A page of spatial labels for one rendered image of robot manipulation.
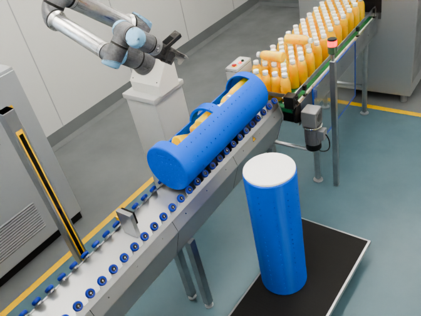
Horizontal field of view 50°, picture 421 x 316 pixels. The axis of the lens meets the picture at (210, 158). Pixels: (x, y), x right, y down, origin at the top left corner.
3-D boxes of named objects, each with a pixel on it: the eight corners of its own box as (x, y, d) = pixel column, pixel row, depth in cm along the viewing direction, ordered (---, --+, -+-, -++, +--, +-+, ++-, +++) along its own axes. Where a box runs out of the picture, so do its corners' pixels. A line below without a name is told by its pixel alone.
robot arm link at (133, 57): (123, 63, 314) (104, 56, 300) (134, 41, 311) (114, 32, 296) (136, 72, 306) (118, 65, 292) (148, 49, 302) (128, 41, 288)
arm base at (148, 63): (133, 75, 322) (123, 71, 314) (137, 49, 322) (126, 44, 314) (153, 74, 311) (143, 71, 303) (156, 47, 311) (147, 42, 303)
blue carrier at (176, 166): (155, 184, 261) (140, 143, 245) (235, 106, 313) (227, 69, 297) (193, 195, 244) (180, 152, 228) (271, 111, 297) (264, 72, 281)
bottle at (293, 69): (298, 88, 325) (296, 64, 314) (289, 88, 327) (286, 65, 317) (300, 83, 330) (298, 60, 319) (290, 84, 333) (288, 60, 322)
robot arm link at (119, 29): (106, 37, 222) (120, 46, 215) (115, 14, 219) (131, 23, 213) (119, 42, 230) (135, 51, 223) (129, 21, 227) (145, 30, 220)
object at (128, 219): (124, 232, 235) (114, 210, 226) (129, 227, 238) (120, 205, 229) (138, 238, 230) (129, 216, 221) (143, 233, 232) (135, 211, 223)
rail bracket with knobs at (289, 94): (282, 110, 308) (280, 96, 302) (286, 104, 312) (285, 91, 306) (295, 111, 302) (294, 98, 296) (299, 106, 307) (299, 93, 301)
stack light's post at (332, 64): (333, 185, 371) (328, 61, 307) (335, 182, 373) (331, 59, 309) (337, 186, 369) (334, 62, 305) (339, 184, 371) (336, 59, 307)
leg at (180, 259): (187, 298, 309) (164, 234, 272) (192, 292, 312) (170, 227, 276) (193, 301, 305) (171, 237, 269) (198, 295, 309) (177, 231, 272)
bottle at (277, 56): (280, 63, 315) (257, 61, 326) (285, 60, 320) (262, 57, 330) (280, 54, 312) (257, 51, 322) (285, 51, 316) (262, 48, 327)
